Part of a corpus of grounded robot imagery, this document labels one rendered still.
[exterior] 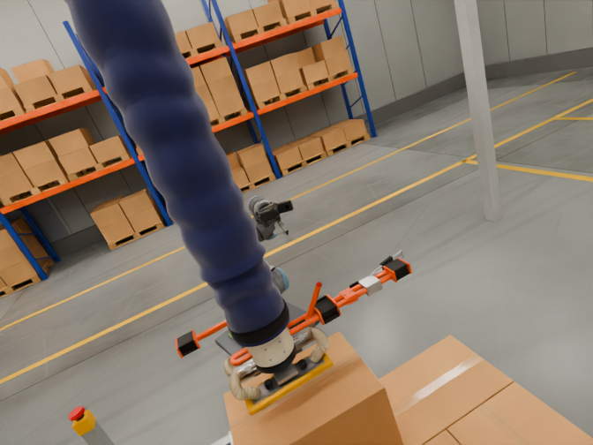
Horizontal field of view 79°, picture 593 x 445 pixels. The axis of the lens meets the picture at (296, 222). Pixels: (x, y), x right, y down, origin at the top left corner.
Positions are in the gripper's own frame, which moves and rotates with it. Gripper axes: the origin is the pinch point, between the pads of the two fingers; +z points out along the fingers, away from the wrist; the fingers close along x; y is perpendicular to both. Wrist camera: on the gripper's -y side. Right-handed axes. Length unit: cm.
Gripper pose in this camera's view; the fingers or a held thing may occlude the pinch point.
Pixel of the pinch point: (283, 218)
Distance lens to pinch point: 150.2
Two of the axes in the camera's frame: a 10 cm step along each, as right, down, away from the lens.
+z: 3.7, 2.4, -9.0
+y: -8.7, 4.2, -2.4
